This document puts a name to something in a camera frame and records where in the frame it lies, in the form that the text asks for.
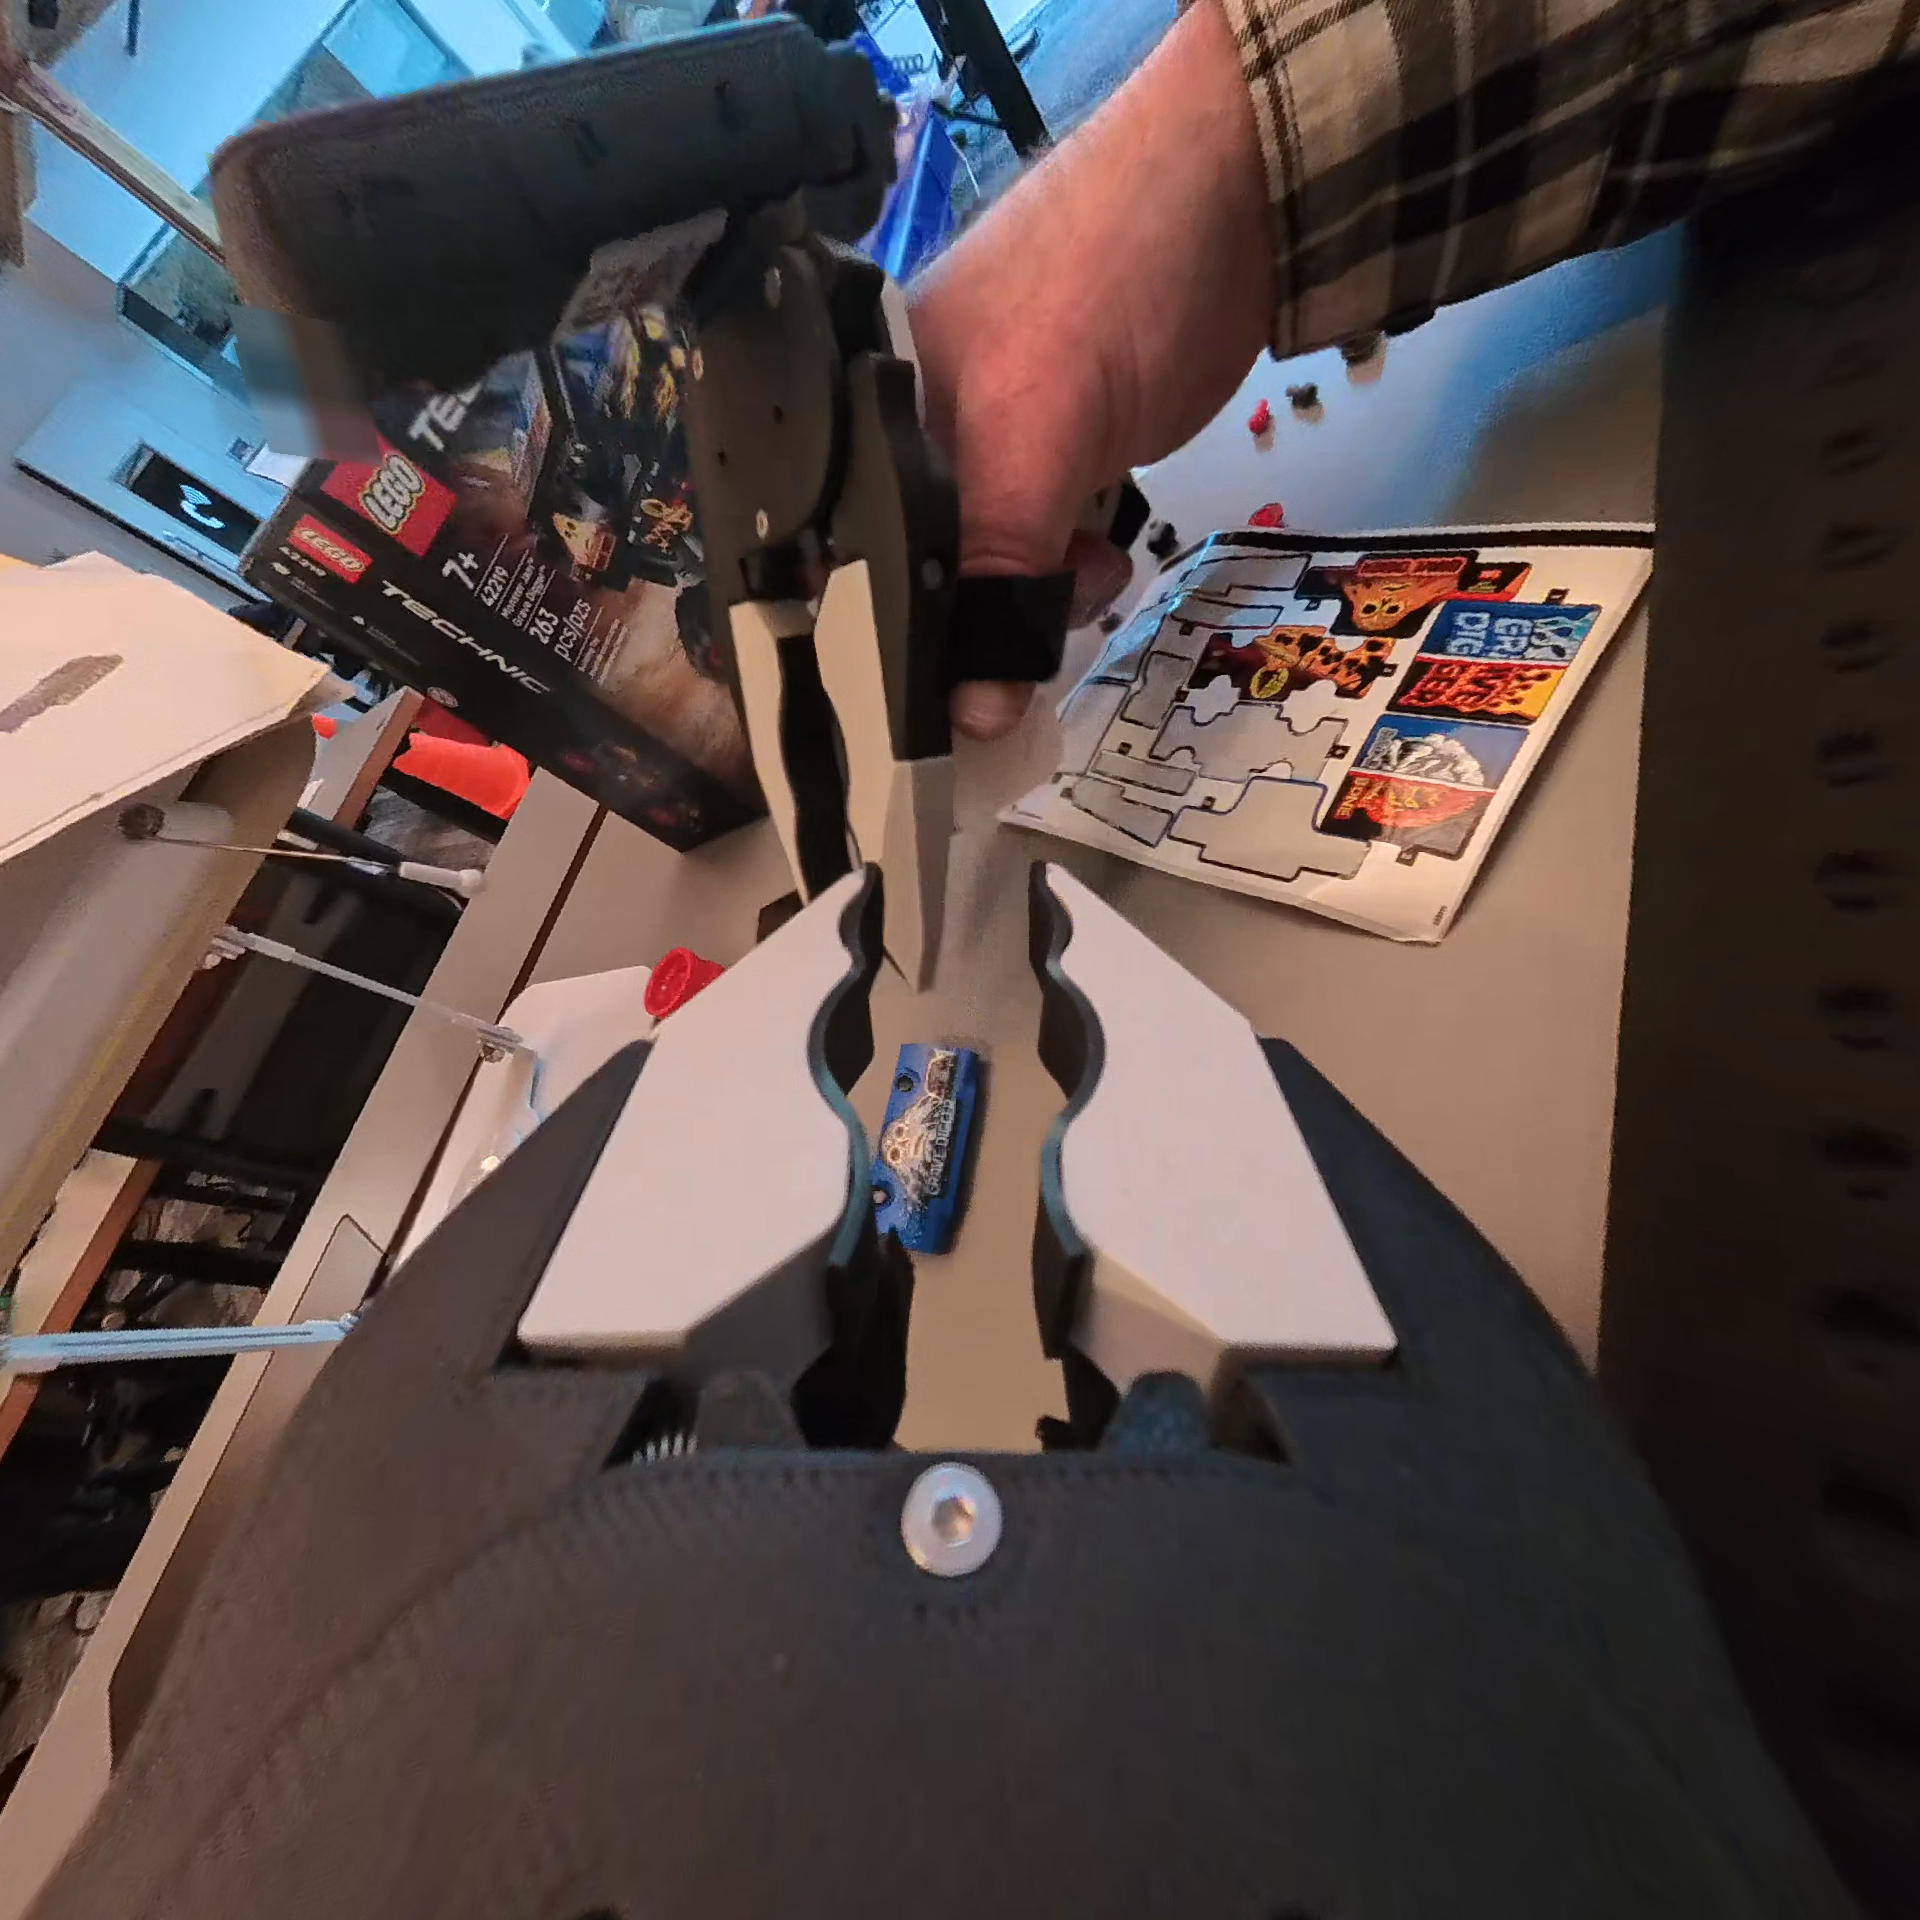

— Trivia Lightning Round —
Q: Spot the colourful sticker sheet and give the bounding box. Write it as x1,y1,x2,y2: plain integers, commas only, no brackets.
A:
996,526,1658,944

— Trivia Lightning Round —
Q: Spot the person's right forearm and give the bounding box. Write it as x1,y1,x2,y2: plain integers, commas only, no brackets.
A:
1219,0,1920,360

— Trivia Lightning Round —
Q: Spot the white book stand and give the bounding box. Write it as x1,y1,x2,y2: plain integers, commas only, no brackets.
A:
0,703,676,1352

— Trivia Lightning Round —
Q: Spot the orange plastic object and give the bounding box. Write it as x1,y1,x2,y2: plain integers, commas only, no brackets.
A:
393,718,530,819

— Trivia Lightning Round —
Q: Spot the blue printed curved panel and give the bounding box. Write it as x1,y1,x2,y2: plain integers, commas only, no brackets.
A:
870,1041,993,1255

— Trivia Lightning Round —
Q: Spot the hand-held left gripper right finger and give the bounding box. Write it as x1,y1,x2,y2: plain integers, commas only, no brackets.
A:
1026,862,1397,1449

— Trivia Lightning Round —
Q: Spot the person's right hand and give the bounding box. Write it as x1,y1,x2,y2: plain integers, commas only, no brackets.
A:
901,0,1278,740

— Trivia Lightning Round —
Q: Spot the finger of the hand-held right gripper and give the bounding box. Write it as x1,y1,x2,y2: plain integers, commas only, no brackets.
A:
725,556,875,909
815,558,964,993

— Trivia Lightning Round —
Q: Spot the grey desk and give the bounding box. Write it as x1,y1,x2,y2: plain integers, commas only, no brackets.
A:
30,223,1690,1800

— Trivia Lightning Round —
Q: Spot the dark toy set box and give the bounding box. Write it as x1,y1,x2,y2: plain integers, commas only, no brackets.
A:
237,335,781,854

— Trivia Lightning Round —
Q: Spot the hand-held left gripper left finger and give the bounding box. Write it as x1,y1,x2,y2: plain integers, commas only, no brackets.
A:
514,862,922,1449

